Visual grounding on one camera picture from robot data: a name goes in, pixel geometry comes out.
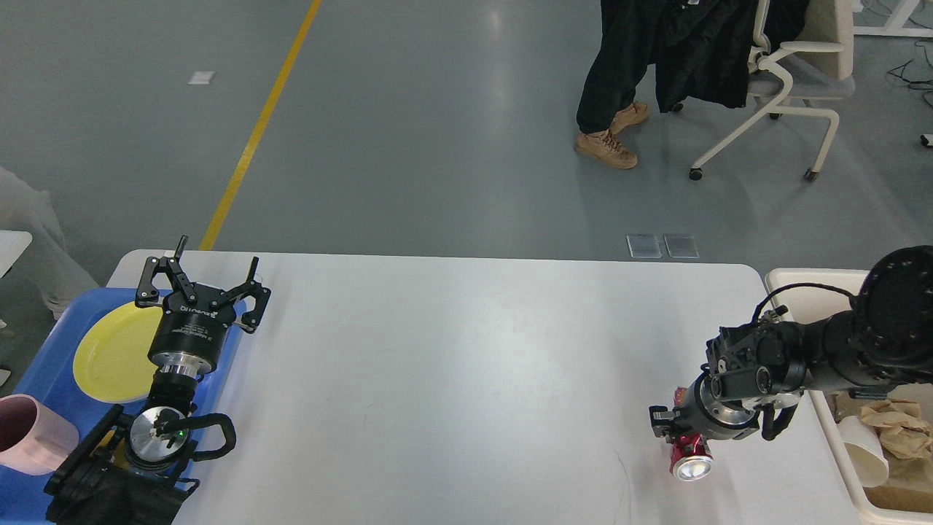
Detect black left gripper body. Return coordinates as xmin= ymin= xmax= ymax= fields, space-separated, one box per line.
xmin=149 ymin=305 xmax=237 ymax=375

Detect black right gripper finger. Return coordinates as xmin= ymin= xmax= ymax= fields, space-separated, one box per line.
xmin=649 ymin=406 xmax=690 ymax=444
xmin=761 ymin=403 xmax=797 ymax=441

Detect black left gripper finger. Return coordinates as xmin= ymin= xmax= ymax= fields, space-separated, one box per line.
xmin=135 ymin=236 xmax=198 ymax=308
xmin=212 ymin=257 xmax=271 ymax=333

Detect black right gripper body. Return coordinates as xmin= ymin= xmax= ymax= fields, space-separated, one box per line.
xmin=679 ymin=373 xmax=760 ymax=440

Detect red snack wrapper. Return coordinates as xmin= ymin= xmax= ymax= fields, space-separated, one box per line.
xmin=668 ymin=386 xmax=714 ymax=482

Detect yellow plastic plate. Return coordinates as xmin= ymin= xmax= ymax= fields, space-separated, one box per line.
xmin=72 ymin=302 xmax=163 ymax=403

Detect white paper cup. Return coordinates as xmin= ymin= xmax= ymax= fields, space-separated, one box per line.
xmin=837 ymin=415 xmax=889 ymax=488

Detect small brown paper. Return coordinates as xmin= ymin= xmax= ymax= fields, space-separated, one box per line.
xmin=859 ymin=399 xmax=932 ymax=461

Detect pink mug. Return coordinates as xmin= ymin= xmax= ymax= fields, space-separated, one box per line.
xmin=1 ymin=394 xmax=79 ymax=476

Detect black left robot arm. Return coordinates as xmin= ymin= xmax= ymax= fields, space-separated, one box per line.
xmin=44 ymin=236 xmax=271 ymax=524

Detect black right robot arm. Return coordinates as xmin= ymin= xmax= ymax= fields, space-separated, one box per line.
xmin=649 ymin=246 xmax=932 ymax=444

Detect white plastic bin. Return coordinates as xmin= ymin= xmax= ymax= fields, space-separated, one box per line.
xmin=765 ymin=268 xmax=933 ymax=525

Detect blue plastic tray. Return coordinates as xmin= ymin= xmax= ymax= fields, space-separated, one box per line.
xmin=1 ymin=288 xmax=247 ymax=524

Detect white side table left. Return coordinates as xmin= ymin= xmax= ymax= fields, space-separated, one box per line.
xmin=0 ymin=230 xmax=33 ymax=278

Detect person in white trousers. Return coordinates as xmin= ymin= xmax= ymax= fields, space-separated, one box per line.
xmin=1 ymin=168 xmax=98 ymax=320

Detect floor outlet plates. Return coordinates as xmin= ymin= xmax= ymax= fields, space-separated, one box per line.
xmin=625 ymin=233 xmax=700 ymax=260

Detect person in black trousers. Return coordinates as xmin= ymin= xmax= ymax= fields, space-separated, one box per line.
xmin=574 ymin=1 xmax=660 ymax=169

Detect black jacket on chair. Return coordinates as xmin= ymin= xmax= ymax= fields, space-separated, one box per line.
xmin=652 ymin=0 xmax=810 ymax=115

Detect white office chair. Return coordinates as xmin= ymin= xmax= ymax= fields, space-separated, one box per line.
xmin=689 ymin=1 xmax=854 ymax=182

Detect white desk leg background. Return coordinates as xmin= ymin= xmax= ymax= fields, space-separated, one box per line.
xmin=851 ymin=1 xmax=932 ymax=39

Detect black floor cables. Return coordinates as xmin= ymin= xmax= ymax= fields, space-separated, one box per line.
xmin=886 ymin=60 xmax=933 ymax=110

